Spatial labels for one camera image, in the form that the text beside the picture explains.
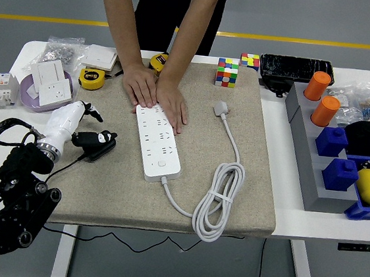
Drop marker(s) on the orange cylinder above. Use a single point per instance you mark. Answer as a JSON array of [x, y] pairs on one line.
[[325, 111], [317, 86]]

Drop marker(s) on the yellow black tape measure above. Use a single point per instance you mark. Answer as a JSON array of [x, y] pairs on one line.
[[92, 79]]

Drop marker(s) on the black cloth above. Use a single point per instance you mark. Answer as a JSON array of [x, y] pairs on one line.
[[367, 137]]

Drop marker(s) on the person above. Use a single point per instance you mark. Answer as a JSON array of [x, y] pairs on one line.
[[172, 11]]

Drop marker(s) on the black power adapter plug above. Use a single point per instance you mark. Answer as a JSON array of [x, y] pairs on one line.
[[100, 153]]

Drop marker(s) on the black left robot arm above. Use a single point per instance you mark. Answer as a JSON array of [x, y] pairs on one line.
[[20, 161]]

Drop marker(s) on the white paper slip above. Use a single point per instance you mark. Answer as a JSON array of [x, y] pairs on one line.
[[31, 92]]

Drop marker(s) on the black table control panel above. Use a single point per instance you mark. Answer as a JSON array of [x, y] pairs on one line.
[[360, 248]]

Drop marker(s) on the person's left hand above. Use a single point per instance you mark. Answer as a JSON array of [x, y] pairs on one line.
[[172, 101]]

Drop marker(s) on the white power strip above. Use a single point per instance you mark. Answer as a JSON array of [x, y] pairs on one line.
[[160, 155]]

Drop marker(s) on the blue plastic bin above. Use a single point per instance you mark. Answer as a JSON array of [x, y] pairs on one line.
[[362, 211]]

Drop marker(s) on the blue block with knob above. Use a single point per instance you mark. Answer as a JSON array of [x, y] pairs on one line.
[[332, 142], [340, 175]]

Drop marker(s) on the black plastic tray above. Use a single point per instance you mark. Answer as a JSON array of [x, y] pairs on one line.
[[295, 67]]

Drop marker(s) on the white power strip plug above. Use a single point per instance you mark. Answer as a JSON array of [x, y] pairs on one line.
[[221, 107]]

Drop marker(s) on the small colourful puzzle cube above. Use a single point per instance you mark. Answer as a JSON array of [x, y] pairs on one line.
[[250, 61]]

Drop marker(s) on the small black device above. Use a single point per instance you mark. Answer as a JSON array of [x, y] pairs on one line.
[[276, 85]]

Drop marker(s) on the clear bag of metal screws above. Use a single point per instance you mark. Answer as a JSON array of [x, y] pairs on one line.
[[60, 52]]

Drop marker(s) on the person's right forearm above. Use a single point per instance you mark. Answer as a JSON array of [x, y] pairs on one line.
[[124, 19]]

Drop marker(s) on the white socket panel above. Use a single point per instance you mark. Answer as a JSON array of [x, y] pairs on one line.
[[55, 93]]

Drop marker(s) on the person's left forearm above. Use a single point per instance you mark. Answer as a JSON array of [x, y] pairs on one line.
[[193, 30]]

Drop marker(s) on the purple bowl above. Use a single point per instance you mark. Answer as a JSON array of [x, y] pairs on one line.
[[33, 104]]

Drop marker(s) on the white wall switch plate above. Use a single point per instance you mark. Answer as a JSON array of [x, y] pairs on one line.
[[97, 56]]

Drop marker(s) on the grey-brown mat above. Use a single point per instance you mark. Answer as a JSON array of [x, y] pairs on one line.
[[107, 186]]

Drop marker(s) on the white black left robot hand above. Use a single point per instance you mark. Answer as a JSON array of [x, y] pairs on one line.
[[62, 122]]

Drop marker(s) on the large colourful puzzle cube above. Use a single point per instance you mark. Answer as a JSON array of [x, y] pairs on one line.
[[227, 71]]

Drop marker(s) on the yellow tape measure red label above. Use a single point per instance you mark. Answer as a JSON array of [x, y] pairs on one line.
[[156, 61]]

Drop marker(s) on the white switch panel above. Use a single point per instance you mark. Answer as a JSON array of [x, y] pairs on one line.
[[49, 71]]

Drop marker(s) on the person's right hand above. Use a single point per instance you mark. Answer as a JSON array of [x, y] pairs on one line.
[[141, 84]]

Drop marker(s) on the clear bag of small parts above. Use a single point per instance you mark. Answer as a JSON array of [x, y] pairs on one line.
[[345, 110]]

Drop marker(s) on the grey block holder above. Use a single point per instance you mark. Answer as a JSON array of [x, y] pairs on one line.
[[313, 178]]

